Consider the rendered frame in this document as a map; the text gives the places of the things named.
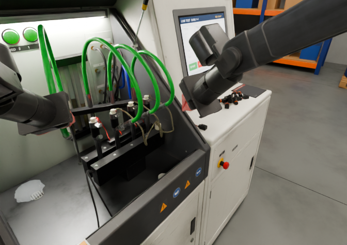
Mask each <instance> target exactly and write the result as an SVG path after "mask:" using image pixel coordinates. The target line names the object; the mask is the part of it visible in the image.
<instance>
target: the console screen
mask: <svg viewBox="0 0 347 245"><path fill-rule="evenodd" d="M172 13H173V20H174V24H175V29H176V35H177V42H178V48H179V54H180V60H181V66H182V72H183V77H186V76H190V75H194V74H198V73H204V74H206V73H207V71H208V70H209V69H210V68H212V67H213V66H214V65H212V66H209V67H208V66H206V67H203V66H202V65H201V64H200V62H199V60H198V58H197V56H196V55H195V53H194V51H193V49H192V48H191V46H190V44H189V42H188V41H189V39H190V37H191V36H192V35H193V34H194V33H195V32H196V31H198V30H199V29H200V27H201V26H202V25H208V24H213V23H218V24H219V25H220V26H221V28H222V29H223V30H224V32H225V33H226V35H227V36H228V26H227V15H226V6H217V7H202V8H187V9H174V10H172Z"/></svg>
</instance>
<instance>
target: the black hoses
mask: <svg viewBox="0 0 347 245"><path fill-rule="evenodd" d="M96 50H98V51H99V53H100V54H101V55H102V57H103V60H104V66H105V87H104V92H103V94H104V101H103V104H105V103H106V97H107V102H108V103H110V102H111V101H110V97H108V95H107V93H106V88H107V64H106V59H105V57H104V55H103V53H102V52H101V50H100V49H99V48H96ZM118 51H119V52H120V55H121V56H122V57H123V54H122V52H121V50H120V49H119V48H118ZM121 66H122V64H121ZM121 72H122V68H121V67H120V72H119V76H118V80H117V79H116V77H115V57H114V55H113V70H112V69H111V73H112V86H113V82H114V79H115V82H116V89H115V93H114V98H115V99H116V101H115V102H117V101H121V99H120V98H118V96H119V81H120V76H121ZM116 94H117V96H116Z"/></svg>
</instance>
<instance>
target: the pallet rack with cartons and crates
mask: <svg viewBox="0 0 347 245"><path fill-rule="evenodd" d="M301 1H302V0H286V2H285V7H284V8H279V7H280V2H281V0H232V8H233V14H251V15H260V21H259V24H260V23H262V22H264V17H265V15H270V18H271V17H273V16H275V15H278V14H280V13H282V12H284V11H286V10H287V9H289V8H290V7H292V6H294V5H296V4H297V3H299V2H301ZM258 3H259V5H258ZM332 39H333V38H330V39H328V40H325V41H324V44H323V47H322V50H321V46H322V43H323V42H320V43H318V44H315V45H313V46H310V47H308V48H305V49H303V50H301V53H297V52H296V53H293V54H290V55H288V56H285V57H283V58H281V59H278V60H276V61H274V62H276V63H283V64H289V65H294V66H300V67H307V68H313V69H315V72H314V74H315V75H318V74H319V71H320V68H321V66H323V65H324V62H325V59H326V56H327V53H328V50H329V47H330V44H331V41H332ZM320 50H321V53H320ZM319 53H320V55H319Z"/></svg>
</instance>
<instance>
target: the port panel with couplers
mask: <svg viewBox="0 0 347 245"><path fill-rule="evenodd" d="M84 35H85V40H87V39H88V38H90V37H100V38H102V39H104V40H106V41H107V42H108V43H110V44H111V45H112V46H114V45H115V44H113V38H112V31H111V30H110V31H102V32H94V33H89V34H84ZM96 48H99V49H100V50H101V52H102V53H103V55H104V57H105V59H106V64H107V62H108V56H109V50H108V49H107V48H105V45H103V44H102V43H100V42H97V41H93V42H91V43H90V44H89V46H88V48H87V51H88V56H89V62H90V67H91V72H92V78H93V83H94V89H95V92H96V98H97V102H100V101H103V100H104V94H103V92H104V87H105V66H104V60H103V57H102V55H101V54H100V53H99V51H98V50H96ZM111 69H112V70H113V58H112V65H111ZM117 69H118V66H117V65H116V62H115V77H116V79H117V80H118V77H117ZM115 89H116V82H115V79H114V82H113V91H114V93H115ZM106 93H107V95H108V97H109V86H108V77H107V88H106Z"/></svg>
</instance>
